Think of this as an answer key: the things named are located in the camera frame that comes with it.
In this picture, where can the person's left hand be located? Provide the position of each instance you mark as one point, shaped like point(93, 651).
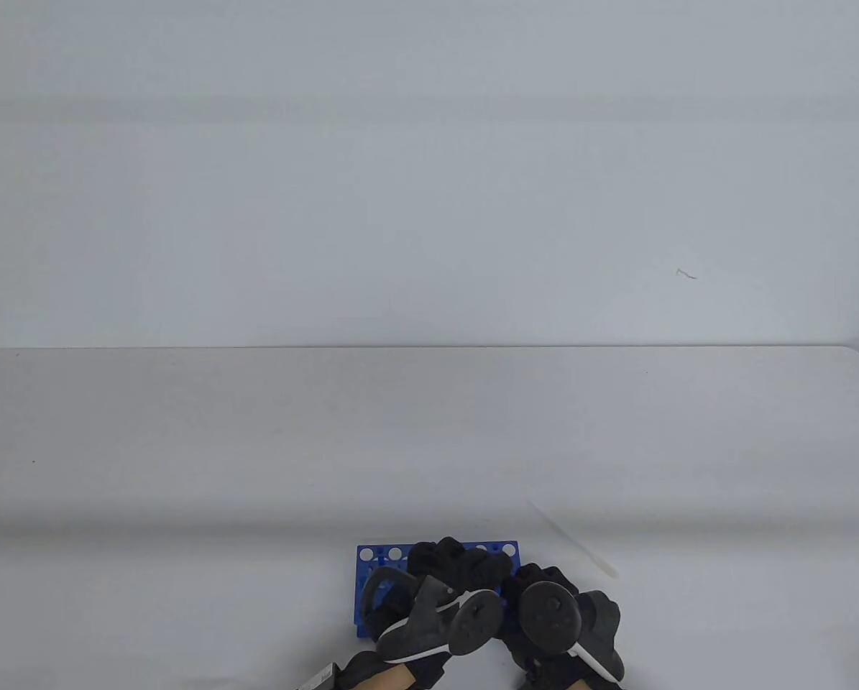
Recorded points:
point(458, 560)

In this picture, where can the person's right hand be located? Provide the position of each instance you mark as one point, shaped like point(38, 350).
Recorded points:
point(544, 665)

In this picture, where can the blue test tube rack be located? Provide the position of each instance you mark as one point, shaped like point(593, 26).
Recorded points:
point(371, 560)

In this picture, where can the clear plastic transfer pipette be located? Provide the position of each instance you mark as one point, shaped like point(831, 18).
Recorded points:
point(580, 546)

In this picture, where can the person's left forearm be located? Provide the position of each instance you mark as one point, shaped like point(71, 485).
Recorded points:
point(386, 679)

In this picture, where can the black and white right controller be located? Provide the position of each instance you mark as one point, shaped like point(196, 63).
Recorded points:
point(548, 614)

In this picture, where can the black and white controller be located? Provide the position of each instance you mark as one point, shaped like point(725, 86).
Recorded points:
point(472, 622)
point(548, 614)

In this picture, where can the black and white left controller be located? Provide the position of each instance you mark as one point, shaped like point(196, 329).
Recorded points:
point(472, 622)

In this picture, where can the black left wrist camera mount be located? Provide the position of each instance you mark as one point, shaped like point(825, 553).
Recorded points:
point(323, 677)

